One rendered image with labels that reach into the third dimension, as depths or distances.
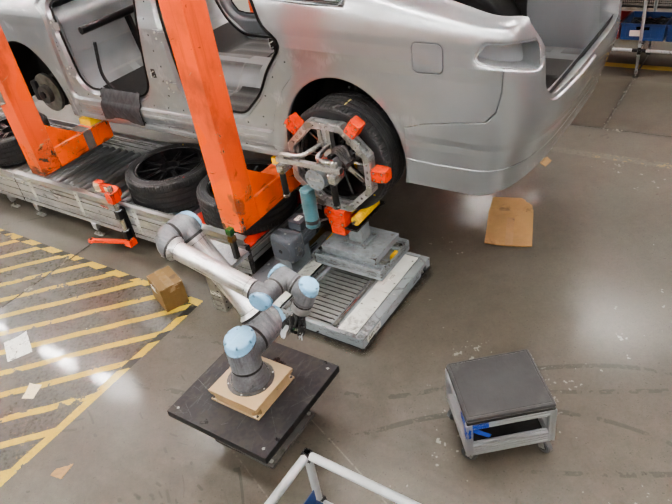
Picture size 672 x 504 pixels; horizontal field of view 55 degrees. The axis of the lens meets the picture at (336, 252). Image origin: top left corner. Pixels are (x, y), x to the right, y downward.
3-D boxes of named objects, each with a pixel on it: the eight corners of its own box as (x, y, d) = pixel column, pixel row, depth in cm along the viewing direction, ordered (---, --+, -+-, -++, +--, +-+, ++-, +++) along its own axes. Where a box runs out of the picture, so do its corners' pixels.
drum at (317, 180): (347, 175, 368) (344, 153, 360) (326, 194, 355) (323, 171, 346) (327, 171, 375) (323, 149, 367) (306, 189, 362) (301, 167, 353)
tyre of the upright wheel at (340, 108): (428, 145, 357) (340, 66, 359) (408, 165, 342) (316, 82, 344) (374, 209, 408) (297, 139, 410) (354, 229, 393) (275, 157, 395)
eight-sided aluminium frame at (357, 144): (381, 212, 370) (371, 125, 338) (375, 218, 365) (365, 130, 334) (304, 194, 397) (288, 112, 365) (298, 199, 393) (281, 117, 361)
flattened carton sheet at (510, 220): (533, 201, 459) (534, 197, 457) (531, 248, 418) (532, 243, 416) (490, 200, 468) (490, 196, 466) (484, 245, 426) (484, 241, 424)
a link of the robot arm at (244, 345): (223, 369, 301) (214, 341, 291) (246, 345, 312) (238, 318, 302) (249, 379, 294) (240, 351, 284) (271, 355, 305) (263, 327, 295)
